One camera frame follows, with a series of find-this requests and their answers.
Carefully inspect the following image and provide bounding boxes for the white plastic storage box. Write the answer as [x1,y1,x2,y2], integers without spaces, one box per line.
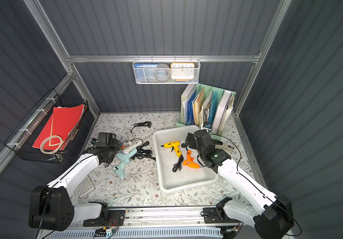
[153,125,219,193]

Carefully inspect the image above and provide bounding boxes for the white wire hanging basket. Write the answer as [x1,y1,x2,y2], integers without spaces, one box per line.
[132,58,201,85]

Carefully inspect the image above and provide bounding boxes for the red paper folder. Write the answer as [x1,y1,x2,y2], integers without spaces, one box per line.
[32,104,86,152]

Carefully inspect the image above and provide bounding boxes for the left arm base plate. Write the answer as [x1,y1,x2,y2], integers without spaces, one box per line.
[83,210,126,227]

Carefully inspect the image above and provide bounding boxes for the green desktop file organizer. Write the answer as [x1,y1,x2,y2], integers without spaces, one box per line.
[176,83,236,136]

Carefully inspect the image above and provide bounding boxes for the mint green glue gun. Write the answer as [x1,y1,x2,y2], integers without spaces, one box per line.
[113,148,137,180]

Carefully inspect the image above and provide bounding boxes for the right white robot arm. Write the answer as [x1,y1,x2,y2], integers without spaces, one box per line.
[185,129,295,239]

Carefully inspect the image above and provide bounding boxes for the aluminium front rail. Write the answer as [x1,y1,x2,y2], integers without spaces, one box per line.
[39,204,283,229]

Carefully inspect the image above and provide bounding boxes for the blue box in basket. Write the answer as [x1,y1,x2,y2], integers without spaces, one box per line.
[133,63,158,83]

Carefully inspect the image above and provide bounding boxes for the yellow hot glue gun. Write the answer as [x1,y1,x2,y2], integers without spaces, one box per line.
[161,141,183,172]

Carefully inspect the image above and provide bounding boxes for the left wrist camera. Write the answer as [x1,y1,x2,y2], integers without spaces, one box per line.
[91,138,98,145]

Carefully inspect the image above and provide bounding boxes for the yellow white alarm clock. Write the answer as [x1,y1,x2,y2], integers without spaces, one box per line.
[170,62,195,81]

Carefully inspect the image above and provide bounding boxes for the white glue gun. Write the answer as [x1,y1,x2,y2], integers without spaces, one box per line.
[122,139,143,154]

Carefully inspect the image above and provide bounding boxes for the orange hot glue gun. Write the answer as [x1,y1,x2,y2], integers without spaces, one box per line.
[182,150,200,169]

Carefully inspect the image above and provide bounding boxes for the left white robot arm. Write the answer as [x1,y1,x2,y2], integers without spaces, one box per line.
[28,132,123,231]

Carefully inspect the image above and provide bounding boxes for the black wire side basket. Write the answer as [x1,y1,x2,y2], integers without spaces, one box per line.
[5,90,88,164]

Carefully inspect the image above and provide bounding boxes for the beige coiled tube ring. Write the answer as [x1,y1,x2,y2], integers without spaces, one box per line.
[39,135,64,155]

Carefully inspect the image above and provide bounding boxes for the grey tape roll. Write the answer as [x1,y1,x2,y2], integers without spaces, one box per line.
[154,63,170,82]

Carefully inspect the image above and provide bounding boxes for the white desk calculator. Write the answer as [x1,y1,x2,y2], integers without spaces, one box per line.
[76,176,95,198]

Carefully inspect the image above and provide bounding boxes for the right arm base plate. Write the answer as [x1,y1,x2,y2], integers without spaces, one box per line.
[200,208,241,224]

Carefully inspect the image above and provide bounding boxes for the black coiled power cord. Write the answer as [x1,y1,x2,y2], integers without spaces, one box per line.
[130,120,153,133]

